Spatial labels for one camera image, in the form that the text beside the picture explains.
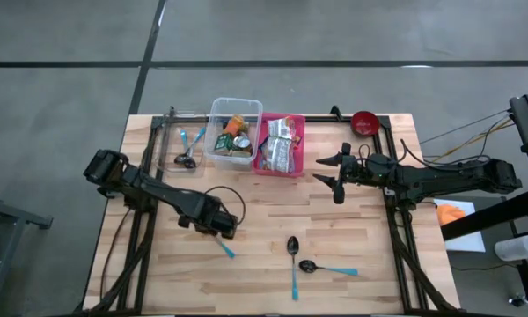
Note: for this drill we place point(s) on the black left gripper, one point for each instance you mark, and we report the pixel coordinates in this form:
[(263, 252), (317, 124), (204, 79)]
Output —
[(211, 220)]

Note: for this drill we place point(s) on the small black caster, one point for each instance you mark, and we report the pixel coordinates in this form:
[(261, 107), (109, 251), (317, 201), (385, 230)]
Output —
[(518, 301)]

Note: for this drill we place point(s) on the red Maruchan ramen pack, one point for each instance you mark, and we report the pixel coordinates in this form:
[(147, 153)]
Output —
[(281, 127)]

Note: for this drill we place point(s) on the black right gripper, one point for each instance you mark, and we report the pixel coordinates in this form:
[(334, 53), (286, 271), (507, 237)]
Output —
[(352, 171)]

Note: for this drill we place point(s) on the clear plastic storage bin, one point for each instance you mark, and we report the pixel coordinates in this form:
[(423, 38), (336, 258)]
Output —
[(215, 110)]

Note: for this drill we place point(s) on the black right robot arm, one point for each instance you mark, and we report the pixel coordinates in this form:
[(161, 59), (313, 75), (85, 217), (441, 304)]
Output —
[(444, 178)]

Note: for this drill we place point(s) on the yellow light-blue ramen pack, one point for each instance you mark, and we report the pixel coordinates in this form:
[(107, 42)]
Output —
[(262, 147)]

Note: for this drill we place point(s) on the grey side table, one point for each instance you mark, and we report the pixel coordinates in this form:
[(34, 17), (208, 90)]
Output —
[(17, 215)]

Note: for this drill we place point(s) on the black slanted beam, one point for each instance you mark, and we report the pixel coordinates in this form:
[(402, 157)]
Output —
[(488, 216)]

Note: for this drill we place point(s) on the white plastic bottle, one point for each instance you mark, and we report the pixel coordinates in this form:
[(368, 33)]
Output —
[(517, 248)]

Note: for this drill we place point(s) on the red and black bowl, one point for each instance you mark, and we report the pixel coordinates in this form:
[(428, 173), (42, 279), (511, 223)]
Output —
[(365, 124)]

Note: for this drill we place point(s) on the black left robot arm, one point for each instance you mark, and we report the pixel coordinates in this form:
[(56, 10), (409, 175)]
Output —
[(167, 198)]

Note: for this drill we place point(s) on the white paper sheet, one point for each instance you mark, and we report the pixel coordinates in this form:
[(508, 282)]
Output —
[(466, 244)]

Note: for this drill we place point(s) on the green spice tin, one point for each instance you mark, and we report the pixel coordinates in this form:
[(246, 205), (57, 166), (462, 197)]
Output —
[(223, 143)]

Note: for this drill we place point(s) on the spice jar green-blue label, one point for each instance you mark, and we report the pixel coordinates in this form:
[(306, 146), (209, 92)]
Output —
[(242, 142)]

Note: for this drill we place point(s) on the lime chili ramen pack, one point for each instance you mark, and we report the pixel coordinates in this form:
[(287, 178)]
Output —
[(279, 154)]

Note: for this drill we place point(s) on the small clear acrylic container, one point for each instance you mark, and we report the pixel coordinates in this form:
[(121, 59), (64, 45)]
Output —
[(167, 132)]

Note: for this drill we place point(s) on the orange spice bottle black cap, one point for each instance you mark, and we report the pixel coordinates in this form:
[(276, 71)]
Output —
[(235, 125)]

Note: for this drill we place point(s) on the pink plastic tray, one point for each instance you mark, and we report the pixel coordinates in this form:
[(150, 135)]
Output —
[(299, 167)]

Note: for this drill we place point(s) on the orange object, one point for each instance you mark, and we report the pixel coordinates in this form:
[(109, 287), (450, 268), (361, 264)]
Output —
[(449, 214)]

